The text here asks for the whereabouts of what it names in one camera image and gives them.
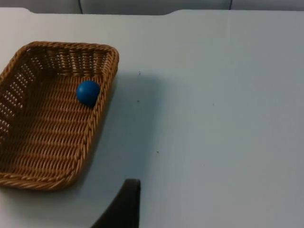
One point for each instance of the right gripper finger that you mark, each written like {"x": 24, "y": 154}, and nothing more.
{"x": 126, "y": 209}

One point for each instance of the blue ball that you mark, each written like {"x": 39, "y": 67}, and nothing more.
{"x": 87, "y": 92}

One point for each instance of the pale brown wicker basket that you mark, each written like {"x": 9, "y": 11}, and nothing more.
{"x": 47, "y": 133}

